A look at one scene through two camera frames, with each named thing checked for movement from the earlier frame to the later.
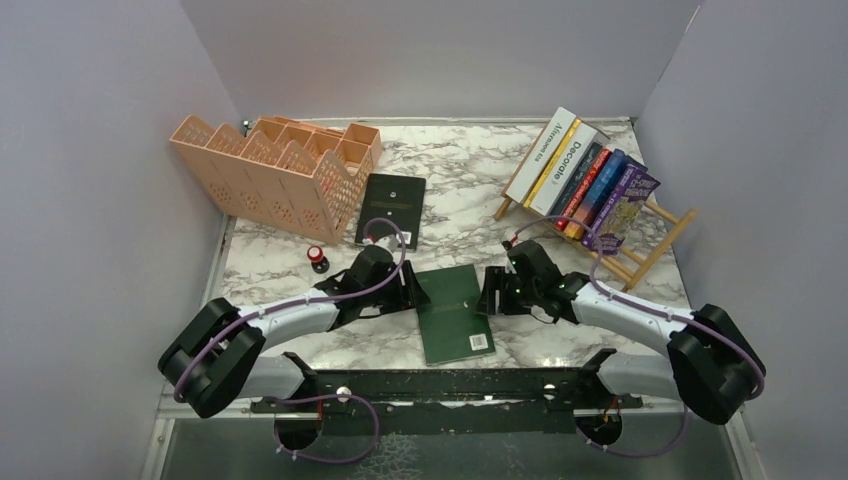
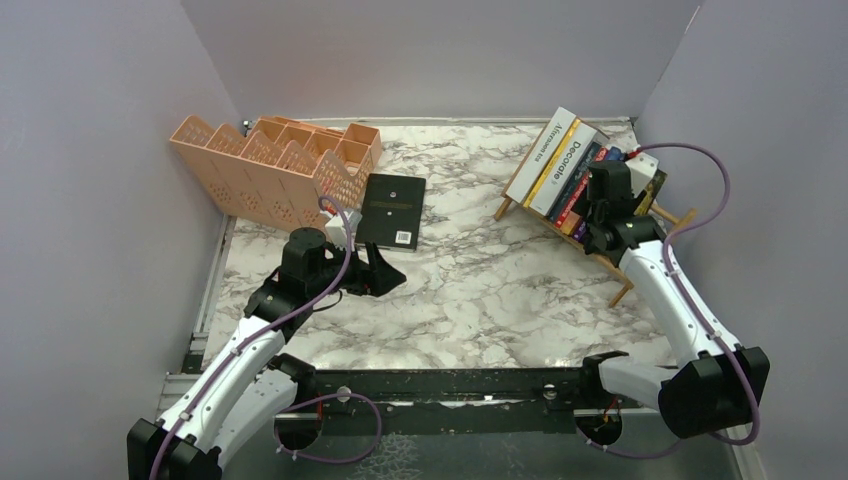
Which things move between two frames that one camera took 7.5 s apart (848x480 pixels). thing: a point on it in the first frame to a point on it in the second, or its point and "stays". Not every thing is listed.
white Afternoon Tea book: (540, 155) stays
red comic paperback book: (583, 187) stays
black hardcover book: (398, 198) stays
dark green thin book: (451, 326) to (657, 180)
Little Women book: (577, 179) stays
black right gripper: (497, 277) to (638, 200)
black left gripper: (409, 295) to (374, 277)
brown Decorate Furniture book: (567, 169) stays
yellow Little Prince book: (552, 164) stays
